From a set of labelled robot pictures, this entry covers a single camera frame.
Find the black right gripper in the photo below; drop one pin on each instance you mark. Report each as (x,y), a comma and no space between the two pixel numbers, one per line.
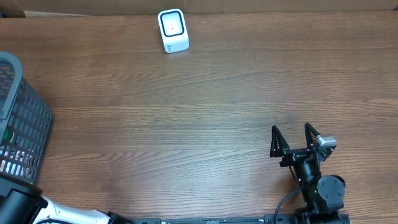
(279,148)

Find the teal wet wipes pack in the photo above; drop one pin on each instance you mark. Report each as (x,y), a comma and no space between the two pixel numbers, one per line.
(16,163)

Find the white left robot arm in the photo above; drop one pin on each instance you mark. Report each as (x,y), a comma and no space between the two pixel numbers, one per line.
(22,202)

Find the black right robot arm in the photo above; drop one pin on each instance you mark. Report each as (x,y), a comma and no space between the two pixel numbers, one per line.
(322,194)

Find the white barcode scanner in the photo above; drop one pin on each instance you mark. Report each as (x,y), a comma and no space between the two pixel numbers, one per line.
(173,30)

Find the grey plastic mesh basket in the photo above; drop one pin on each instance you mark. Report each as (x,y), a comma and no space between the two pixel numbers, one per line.
(24,112)

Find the green Kleenex tissue pack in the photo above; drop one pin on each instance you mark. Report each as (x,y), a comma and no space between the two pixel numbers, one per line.
(9,137)

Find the brown cardboard backdrop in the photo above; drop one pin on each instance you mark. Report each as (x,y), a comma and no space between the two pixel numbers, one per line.
(23,8)

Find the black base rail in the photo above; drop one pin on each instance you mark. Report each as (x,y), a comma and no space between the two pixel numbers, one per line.
(266,219)

